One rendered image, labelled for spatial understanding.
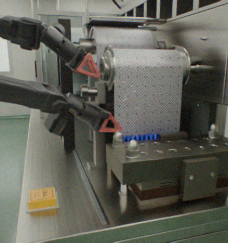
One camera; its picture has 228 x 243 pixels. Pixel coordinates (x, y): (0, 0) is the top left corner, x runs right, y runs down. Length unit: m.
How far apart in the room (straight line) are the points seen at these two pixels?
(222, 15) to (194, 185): 0.51
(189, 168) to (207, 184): 0.08
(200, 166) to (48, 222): 0.41
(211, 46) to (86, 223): 0.66
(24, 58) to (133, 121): 5.60
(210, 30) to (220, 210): 0.56
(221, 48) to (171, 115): 0.26
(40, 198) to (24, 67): 5.69
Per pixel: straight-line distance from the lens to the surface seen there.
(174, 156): 0.68
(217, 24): 0.91
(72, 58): 0.79
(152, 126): 0.85
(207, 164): 0.72
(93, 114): 0.75
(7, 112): 6.45
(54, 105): 0.67
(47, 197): 0.71
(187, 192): 0.72
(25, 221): 0.68
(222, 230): 0.80
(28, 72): 6.31
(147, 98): 0.82
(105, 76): 0.80
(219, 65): 0.88
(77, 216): 0.67
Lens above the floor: 1.27
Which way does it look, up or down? 13 degrees down
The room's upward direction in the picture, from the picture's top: straight up
